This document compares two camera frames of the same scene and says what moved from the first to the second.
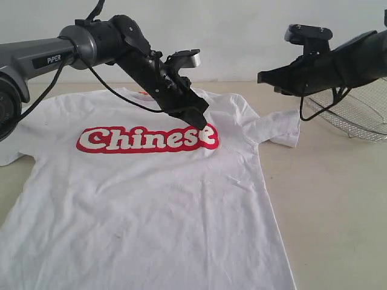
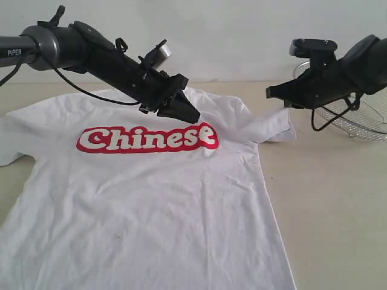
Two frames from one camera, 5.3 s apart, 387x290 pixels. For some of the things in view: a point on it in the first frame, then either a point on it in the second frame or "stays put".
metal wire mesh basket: [361, 113] stays put
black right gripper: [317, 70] → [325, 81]
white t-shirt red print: [124, 195] stays put
